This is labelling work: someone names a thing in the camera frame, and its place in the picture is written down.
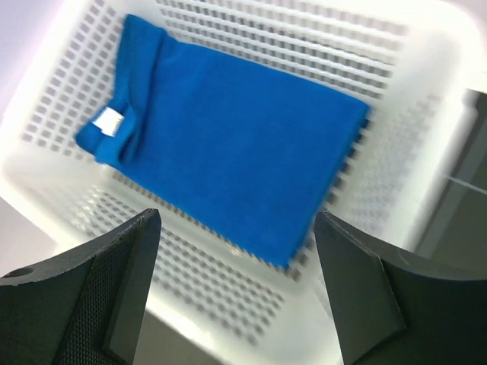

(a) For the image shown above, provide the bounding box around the blue microfiber towel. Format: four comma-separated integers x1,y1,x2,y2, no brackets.
75,14,370,268

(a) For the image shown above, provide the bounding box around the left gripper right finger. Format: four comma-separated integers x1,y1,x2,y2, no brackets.
314,211,486,364

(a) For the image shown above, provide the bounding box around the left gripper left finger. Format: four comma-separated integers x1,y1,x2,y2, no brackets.
1,209,161,364

